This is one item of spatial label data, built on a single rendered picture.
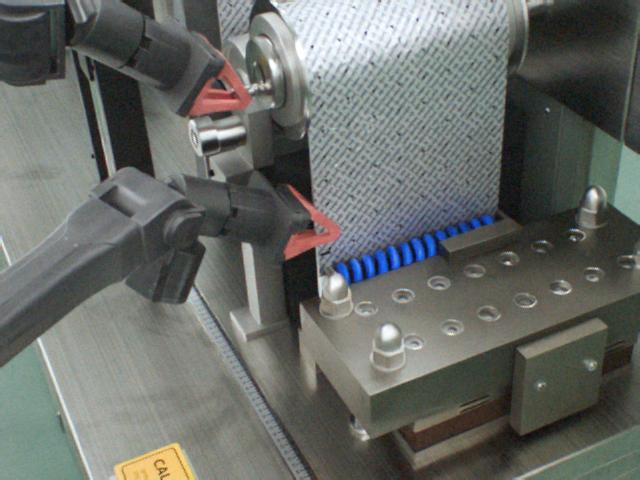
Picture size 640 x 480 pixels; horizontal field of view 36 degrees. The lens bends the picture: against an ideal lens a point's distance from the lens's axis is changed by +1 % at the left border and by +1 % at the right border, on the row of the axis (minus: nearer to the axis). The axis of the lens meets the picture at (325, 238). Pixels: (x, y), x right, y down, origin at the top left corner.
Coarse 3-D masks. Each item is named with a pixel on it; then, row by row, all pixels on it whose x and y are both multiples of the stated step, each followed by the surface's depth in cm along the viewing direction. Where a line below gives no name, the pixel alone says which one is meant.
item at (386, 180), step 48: (480, 96) 106; (336, 144) 101; (384, 144) 104; (432, 144) 107; (480, 144) 110; (336, 192) 105; (384, 192) 108; (432, 192) 111; (480, 192) 114; (336, 240) 108; (384, 240) 111
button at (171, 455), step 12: (144, 456) 103; (156, 456) 103; (168, 456) 102; (180, 456) 102; (120, 468) 101; (132, 468) 101; (144, 468) 101; (156, 468) 101; (168, 468) 101; (180, 468) 101
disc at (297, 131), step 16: (256, 0) 100; (272, 0) 97; (272, 16) 98; (288, 32) 95; (304, 64) 94; (304, 80) 95; (304, 96) 96; (304, 112) 97; (288, 128) 103; (304, 128) 99
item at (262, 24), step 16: (256, 16) 100; (512, 16) 104; (256, 32) 101; (272, 32) 97; (512, 32) 105; (288, 48) 96; (512, 48) 106; (288, 64) 95; (288, 80) 97; (288, 96) 98; (272, 112) 104; (288, 112) 100
